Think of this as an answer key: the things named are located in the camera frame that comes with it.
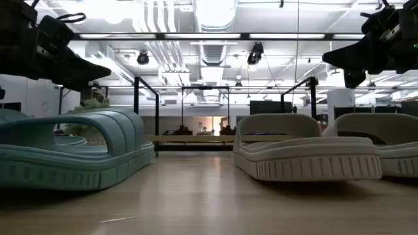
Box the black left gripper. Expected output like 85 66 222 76
0 27 112 93

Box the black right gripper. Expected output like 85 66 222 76
321 0 418 89

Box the white rubber slide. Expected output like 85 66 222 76
233 113 383 182
322 112 418 179

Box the green rubber slide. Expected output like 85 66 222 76
0 109 88 147
0 109 155 191

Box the black metal wood shelf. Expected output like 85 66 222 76
133 76 318 156

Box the green plant in white pot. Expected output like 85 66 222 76
63 97 111 147

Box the black room partition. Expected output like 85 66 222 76
333 104 418 119

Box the black round ceiling device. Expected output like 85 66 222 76
136 50 150 66

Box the black monitor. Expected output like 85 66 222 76
0 102 22 112

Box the black background screen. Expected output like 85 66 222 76
249 100 294 116

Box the black crossbar with light strips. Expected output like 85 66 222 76
70 31 366 41

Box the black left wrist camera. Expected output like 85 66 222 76
38 14 75 50

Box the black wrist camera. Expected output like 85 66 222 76
38 14 75 50
360 5 398 36

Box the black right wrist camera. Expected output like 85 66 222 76
360 5 398 36

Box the thin hanging cable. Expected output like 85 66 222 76
290 0 300 105

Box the black left wrist camera cable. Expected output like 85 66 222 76
56 12 87 25

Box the black hanging rig camera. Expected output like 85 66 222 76
246 41 265 66

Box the black metal rig frame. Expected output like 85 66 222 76
155 144 234 152

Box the silver ventilation duct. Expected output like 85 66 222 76
192 0 238 66

